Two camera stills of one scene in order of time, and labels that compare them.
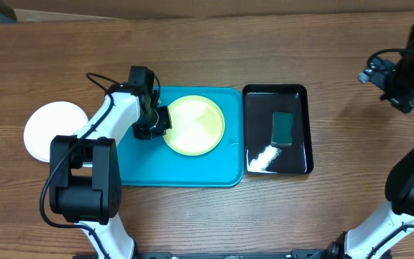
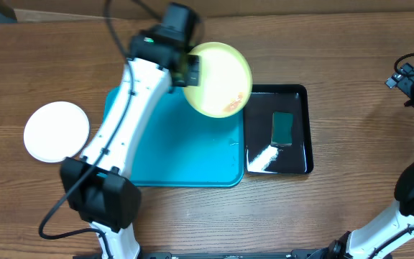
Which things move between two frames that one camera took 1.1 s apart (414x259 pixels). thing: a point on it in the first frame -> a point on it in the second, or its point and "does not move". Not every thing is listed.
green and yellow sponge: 282,132 does not move
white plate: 49,120 does not move
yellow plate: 198,125 -> 226,80
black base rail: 302,254 does not move
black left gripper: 165,123 -> 193,76
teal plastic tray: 153,162 does not move
